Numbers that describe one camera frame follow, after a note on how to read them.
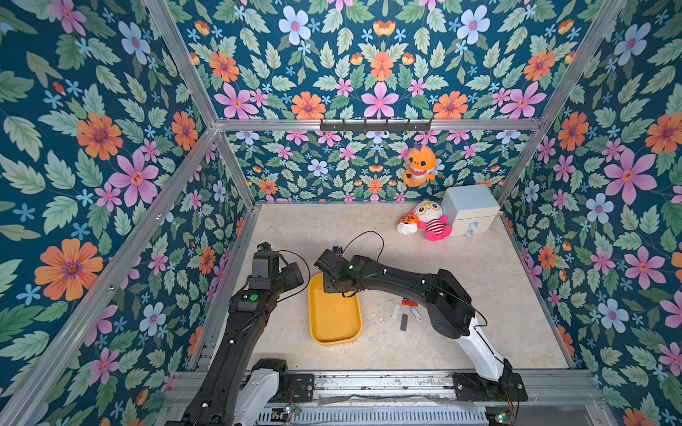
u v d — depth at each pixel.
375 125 0.92
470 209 0.99
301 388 0.73
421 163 0.96
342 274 0.68
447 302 0.53
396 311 0.88
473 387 0.73
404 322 0.86
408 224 1.04
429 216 1.08
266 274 0.58
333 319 0.85
